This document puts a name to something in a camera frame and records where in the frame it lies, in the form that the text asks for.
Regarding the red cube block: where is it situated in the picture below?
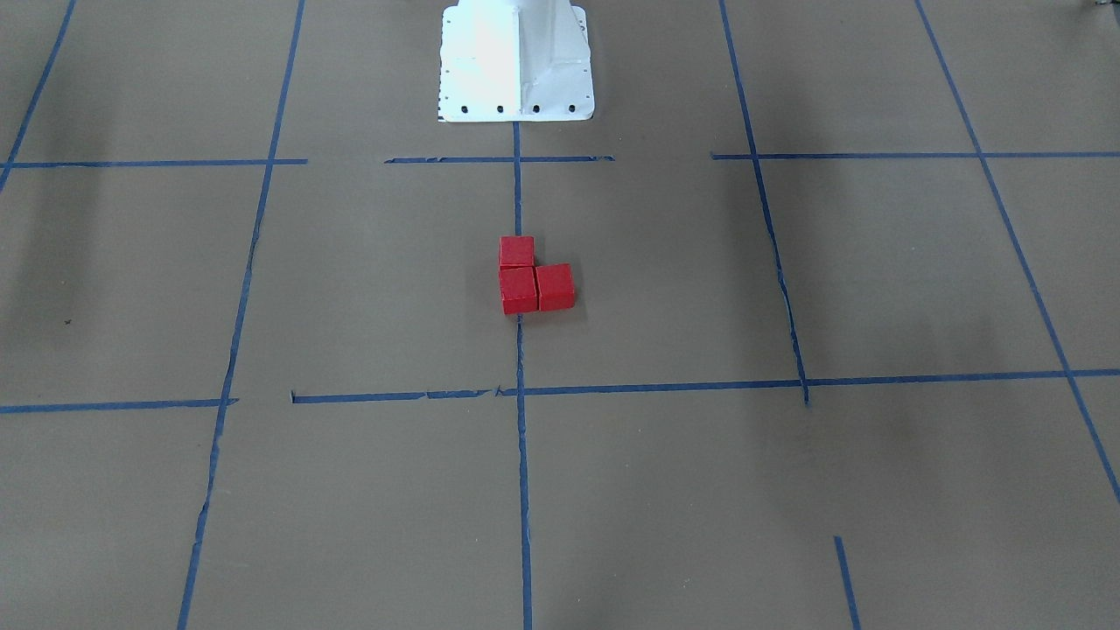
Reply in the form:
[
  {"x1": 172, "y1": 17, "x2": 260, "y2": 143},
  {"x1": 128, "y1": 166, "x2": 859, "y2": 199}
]
[
  {"x1": 500, "y1": 235, "x2": 536, "y2": 270},
  {"x1": 535, "y1": 263, "x2": 577, "y2": 312},
  {"x1": 500, "y1": 266, "x2": 539, "y2": 316}
]

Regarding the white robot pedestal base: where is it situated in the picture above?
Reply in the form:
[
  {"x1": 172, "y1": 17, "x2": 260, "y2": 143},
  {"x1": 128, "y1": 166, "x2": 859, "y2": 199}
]
[{"x1": 437, "y1": 1, "x2": 596, "y2": 123}]

